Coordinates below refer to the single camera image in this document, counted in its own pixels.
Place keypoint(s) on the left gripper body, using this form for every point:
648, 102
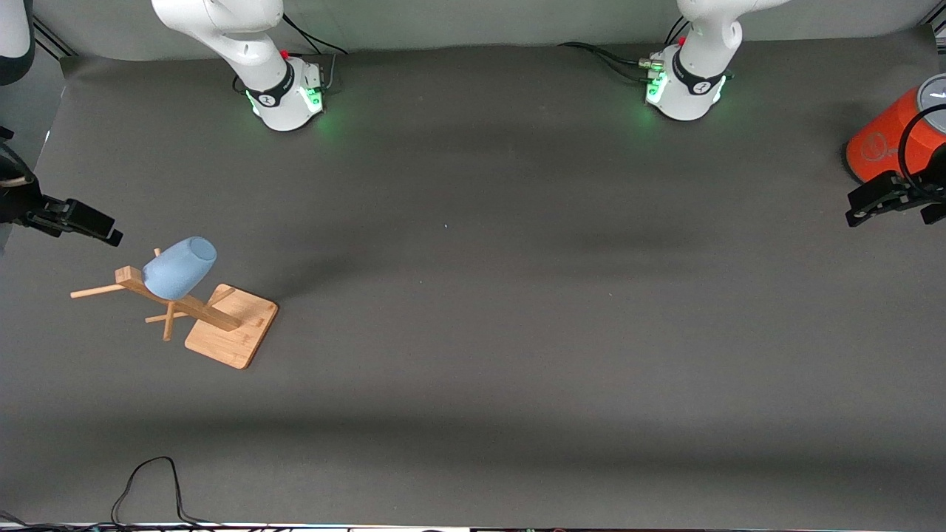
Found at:
933, 179

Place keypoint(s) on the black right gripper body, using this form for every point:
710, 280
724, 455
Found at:
16, 201

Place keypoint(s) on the light blue cup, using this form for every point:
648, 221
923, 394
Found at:
177, 270

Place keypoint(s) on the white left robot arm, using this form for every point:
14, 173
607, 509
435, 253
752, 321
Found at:
702, 37

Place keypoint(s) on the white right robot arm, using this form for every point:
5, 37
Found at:
229, 29

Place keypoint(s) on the wooden cup rack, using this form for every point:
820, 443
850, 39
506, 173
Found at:
233, 336

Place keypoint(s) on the orange cylinder with grey top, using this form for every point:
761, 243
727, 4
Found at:
883, 137

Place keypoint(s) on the dark grey table mat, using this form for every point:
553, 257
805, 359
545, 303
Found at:
473, 369

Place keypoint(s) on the aluminium frame rail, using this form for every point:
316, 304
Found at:
53, 38
937, 26

